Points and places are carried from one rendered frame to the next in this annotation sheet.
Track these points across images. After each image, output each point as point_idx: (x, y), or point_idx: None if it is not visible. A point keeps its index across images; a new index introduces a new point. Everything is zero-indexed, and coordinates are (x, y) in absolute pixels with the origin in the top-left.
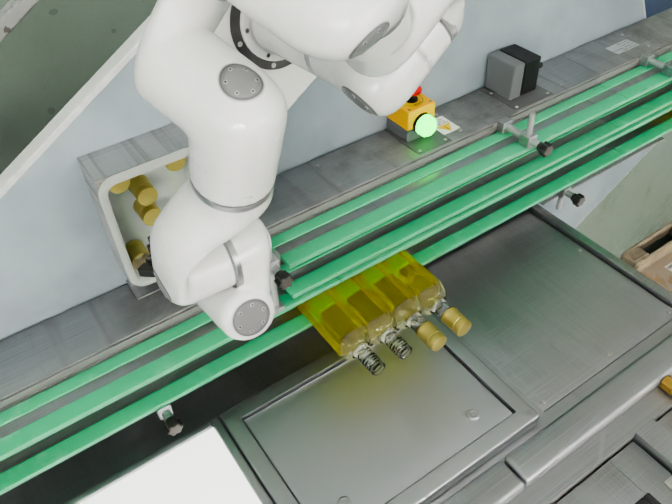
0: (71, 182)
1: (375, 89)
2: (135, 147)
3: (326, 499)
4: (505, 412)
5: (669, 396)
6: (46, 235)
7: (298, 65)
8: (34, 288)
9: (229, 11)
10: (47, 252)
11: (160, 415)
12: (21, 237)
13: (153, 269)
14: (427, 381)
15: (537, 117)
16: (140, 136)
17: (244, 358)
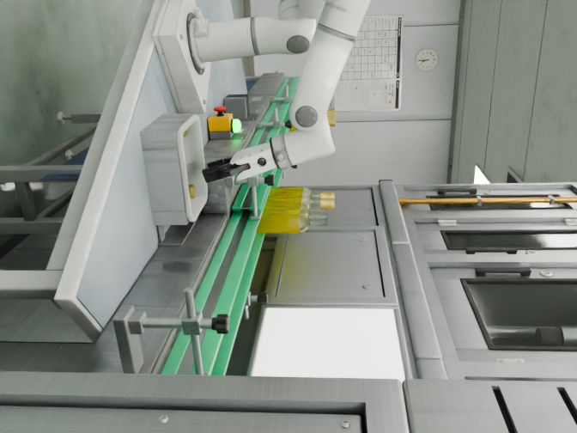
0: (138, 151)
1: (311, 31)
2: (164, 122)
3: (359, 290)
4: (371, 233)
5: (405, 205)
6: (134, 195)
7: (239, 51)
8: (132, 246)
9: (186, 34)
10: (135, 211)
11: (249, 300)
12: (127, 195)
13: (300, 109)
14: (329, 242)
15: (264, 122)
16: (156, 120)
17: (256, 257)
